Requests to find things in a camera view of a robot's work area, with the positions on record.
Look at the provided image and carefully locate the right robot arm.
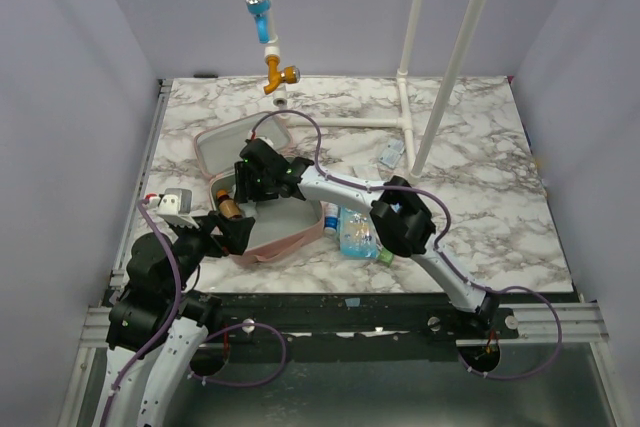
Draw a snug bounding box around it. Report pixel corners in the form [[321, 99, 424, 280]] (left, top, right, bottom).
[[236, 138, 499, 339]]

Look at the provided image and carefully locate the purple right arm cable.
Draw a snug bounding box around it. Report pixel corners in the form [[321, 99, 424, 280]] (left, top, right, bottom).
[[249, 109, 562, 381]]

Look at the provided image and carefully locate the small green medicine box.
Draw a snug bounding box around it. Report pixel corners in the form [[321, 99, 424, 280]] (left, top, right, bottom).
[[376, 247, 394, 266]]

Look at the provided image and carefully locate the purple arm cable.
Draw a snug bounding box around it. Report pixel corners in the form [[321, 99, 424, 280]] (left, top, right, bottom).
[[107, 196, 289, 427], [249, 109, 562, 381]]

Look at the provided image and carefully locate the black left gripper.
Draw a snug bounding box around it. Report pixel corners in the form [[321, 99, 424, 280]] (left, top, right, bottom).
[[166, 209, 255, 299]]

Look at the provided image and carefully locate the white PVC pipe frame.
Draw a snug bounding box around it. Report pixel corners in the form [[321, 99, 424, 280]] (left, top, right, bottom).
[[260, 0, 487, 180]]

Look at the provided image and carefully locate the blue valve handle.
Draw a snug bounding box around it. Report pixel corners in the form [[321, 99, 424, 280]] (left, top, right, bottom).
[[245, 0, 271, 44]]

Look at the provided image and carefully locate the blue cotton swab packet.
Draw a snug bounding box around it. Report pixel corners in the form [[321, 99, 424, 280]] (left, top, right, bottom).
[[339, 207, 378, 259]]

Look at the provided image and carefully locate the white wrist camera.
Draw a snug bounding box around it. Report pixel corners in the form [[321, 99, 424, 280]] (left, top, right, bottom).
[[144, 188, 198, 229], [247, 135, 275, 149]]

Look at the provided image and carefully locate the amber bottle orange cap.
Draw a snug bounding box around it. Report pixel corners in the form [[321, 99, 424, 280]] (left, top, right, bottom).
[[215, 189, 244, 219]]

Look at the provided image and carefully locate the pink medicine kit case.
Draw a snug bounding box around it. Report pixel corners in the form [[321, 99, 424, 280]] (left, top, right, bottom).
[[194, 113, 325, 266]]

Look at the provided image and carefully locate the orange brass faucet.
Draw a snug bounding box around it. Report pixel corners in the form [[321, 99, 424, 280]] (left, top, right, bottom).
[[263, 55, 300, 95]]

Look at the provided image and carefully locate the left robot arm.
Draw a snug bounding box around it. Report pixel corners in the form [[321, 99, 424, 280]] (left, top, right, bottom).
[[93, 212, 255, 426]]

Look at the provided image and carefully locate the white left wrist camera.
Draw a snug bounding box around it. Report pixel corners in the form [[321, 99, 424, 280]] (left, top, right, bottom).
[[144, 188, 198, 229]]

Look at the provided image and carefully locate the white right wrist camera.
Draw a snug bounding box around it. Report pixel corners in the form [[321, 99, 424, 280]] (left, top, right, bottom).
[[247, 135, 275, 149]]

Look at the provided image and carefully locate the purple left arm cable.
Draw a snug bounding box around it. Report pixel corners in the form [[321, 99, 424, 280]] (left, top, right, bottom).
[[107, 196, 289, 427]]

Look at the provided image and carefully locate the clear zip bag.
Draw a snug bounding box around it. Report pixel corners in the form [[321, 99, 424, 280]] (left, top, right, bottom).
[[353, 165, 380, 181]]

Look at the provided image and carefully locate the small blue white sachet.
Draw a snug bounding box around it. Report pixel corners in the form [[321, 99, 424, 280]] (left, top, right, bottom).
[[378, 139, 405, 169]]

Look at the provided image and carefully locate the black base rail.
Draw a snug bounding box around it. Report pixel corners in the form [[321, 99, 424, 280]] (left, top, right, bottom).
[[205, 293, 518, 363]]

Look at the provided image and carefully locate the small white blue bottle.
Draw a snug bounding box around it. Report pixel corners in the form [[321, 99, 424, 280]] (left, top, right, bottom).
[[324, 202, 340, 237]]

